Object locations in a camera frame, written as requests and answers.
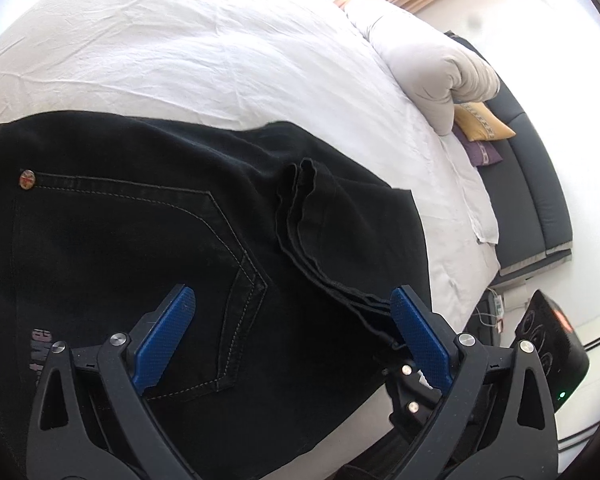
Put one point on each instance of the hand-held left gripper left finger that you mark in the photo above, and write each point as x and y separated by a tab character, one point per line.
165	340

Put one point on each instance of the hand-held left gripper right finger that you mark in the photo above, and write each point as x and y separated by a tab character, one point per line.
420	340

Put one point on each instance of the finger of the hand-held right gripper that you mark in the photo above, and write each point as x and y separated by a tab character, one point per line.
411	404

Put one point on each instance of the black denim pants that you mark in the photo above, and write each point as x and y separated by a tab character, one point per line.
155	220

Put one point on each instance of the white power strip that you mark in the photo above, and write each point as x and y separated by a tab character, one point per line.
495	310

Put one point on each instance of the white folded cloth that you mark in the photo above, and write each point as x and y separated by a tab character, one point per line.
480	205

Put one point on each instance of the grey upholstered headboard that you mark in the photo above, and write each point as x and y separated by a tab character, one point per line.
525	185

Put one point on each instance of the purple patterned pillow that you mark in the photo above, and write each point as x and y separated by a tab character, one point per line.
480	152

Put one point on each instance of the yellow patterned pillow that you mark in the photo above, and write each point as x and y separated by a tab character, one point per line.
485	122

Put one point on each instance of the rolled white duvet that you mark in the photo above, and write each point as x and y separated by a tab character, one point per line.
420	60

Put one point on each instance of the bed with white sheet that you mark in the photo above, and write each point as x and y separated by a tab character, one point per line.
180	50

